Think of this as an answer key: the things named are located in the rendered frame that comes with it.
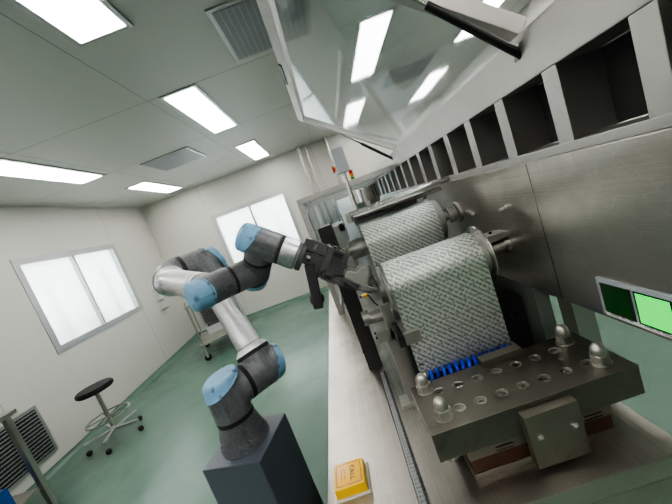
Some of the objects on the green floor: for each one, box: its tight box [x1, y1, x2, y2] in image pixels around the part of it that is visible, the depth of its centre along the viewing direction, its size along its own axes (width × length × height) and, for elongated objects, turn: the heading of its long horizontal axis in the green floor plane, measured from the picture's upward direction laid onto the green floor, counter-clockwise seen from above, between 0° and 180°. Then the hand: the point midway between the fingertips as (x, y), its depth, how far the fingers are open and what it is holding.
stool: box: [74, 377, 144, 457], centre depth 330 cm, size 55×53×62 cm
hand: (370, 290), depth 80 cm, fingers closed, pressing on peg
